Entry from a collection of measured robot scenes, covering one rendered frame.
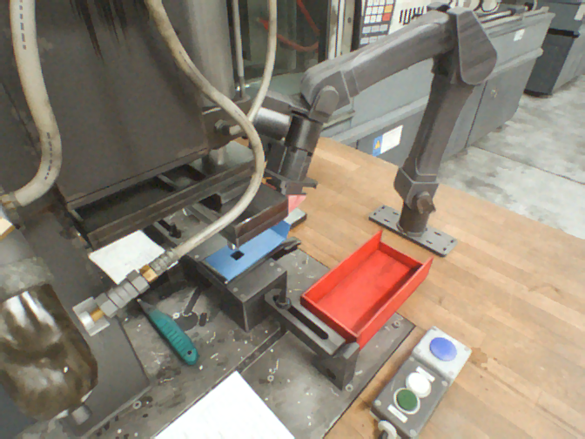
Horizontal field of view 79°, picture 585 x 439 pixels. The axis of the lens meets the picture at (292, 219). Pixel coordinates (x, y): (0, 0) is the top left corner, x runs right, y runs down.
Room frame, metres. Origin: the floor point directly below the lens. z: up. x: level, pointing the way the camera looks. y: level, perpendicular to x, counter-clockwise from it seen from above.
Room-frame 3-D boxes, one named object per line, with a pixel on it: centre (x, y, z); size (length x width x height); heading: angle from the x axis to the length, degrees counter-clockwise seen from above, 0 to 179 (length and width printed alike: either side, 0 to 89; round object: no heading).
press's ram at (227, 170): (0.41, 0.15, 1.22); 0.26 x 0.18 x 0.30; 136
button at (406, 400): (0.23, -0.16, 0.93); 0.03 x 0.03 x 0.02
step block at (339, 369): (0.29, -0.06, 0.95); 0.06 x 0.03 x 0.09; 46
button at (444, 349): (0.31, -0.24, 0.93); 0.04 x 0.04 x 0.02
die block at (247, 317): (0.47, 0.12, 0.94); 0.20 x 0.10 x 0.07; 46
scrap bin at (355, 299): (0.45, -0.14, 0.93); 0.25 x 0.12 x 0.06; 136
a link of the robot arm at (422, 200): (0.64, -0.27, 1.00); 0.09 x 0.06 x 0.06; 12
